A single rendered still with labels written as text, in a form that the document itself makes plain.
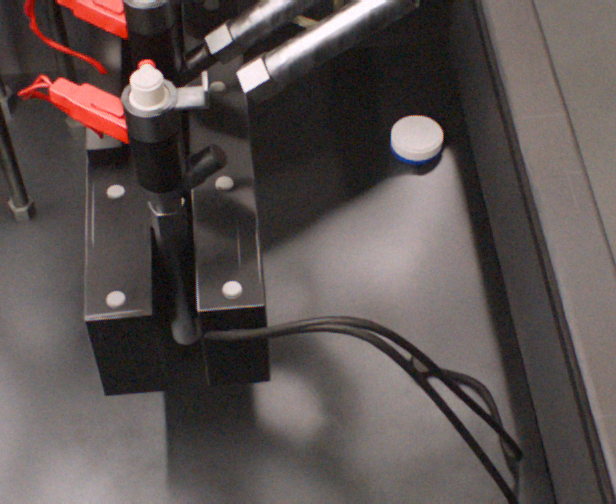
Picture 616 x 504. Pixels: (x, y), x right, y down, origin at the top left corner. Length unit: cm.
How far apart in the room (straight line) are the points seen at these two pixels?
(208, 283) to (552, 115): 27
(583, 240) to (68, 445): 35
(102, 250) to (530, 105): 30
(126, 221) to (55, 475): 18
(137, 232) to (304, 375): 18
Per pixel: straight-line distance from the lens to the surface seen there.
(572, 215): 78
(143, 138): 64
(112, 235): 73
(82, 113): 67
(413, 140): 95
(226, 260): 71
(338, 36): 60
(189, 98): 63
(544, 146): 82
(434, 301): 88
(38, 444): 83
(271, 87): 62
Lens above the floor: 154
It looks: 52 degrees down
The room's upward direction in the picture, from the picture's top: 1 degrees counter-clockwise
